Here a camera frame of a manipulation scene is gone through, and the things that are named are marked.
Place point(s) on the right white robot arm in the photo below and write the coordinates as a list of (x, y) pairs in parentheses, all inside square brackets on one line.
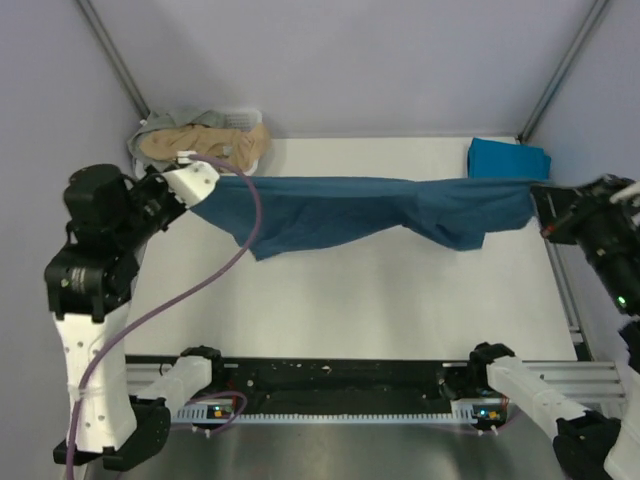
[(591, 419)]

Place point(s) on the white plastic basket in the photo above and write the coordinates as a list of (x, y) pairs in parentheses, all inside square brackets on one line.
[(242, 119)]

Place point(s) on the dark blue t shirt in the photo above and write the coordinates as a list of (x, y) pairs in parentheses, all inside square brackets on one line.
[(294, 214)]

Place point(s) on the aluminium frame post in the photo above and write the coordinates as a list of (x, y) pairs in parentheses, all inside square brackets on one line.
[(113, 56), (595, 16)]

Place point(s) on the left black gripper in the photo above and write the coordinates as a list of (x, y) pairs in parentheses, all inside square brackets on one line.
[(156, 180)]

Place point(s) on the left aluminium frame post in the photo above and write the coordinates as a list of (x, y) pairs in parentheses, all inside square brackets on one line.
[(113, 56)]

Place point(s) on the right aluminium frame post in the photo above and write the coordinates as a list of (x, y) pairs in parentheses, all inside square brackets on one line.
[(595, 16)]

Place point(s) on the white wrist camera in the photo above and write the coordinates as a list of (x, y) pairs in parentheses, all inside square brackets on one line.
[(630, 191), (191, 181)]

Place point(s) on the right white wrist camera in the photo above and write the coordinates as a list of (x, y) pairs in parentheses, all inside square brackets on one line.
[(630, 191)]

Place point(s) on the grey t shirt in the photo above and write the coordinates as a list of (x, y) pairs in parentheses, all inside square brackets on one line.
[(170, 119)]

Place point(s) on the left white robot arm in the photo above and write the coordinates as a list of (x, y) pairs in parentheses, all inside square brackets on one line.
[(90, 289)]

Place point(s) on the light blue cable duct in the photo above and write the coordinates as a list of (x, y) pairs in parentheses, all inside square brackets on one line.
[(214, 413)]

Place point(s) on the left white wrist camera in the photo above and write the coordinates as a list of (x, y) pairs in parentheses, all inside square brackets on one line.
[(191, 181)]

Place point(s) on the beige t shirt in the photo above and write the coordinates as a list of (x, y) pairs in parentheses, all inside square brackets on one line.
[(242, 149)]

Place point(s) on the folded bright blue t shirt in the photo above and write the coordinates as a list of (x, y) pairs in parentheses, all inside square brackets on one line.
[(493, 159)]

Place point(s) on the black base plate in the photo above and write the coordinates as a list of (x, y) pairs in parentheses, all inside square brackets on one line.
[(356, 387)]

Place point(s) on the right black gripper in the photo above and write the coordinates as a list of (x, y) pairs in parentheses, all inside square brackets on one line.
[(554, 204)]

